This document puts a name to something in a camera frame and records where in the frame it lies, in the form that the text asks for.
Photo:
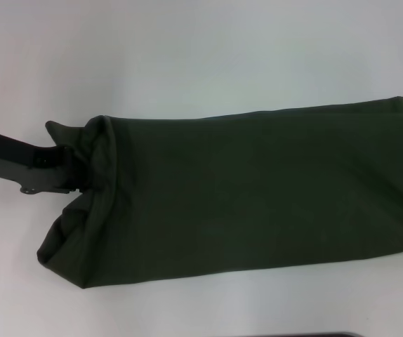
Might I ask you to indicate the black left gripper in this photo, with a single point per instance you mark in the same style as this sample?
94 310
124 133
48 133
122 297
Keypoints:
29 165

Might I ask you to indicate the dark green FREE t-shirt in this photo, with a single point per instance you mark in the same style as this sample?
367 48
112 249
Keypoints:
240 193

